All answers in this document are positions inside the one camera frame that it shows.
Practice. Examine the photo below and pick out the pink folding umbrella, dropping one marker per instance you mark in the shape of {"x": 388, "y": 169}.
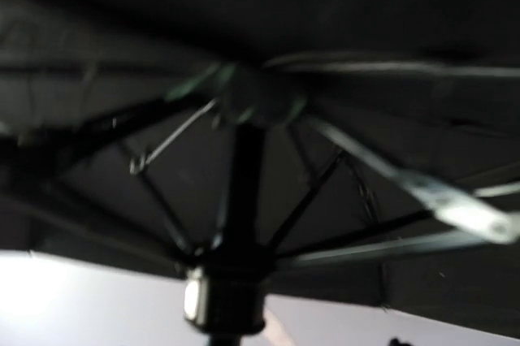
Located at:
{"x": 353, "y": 151}

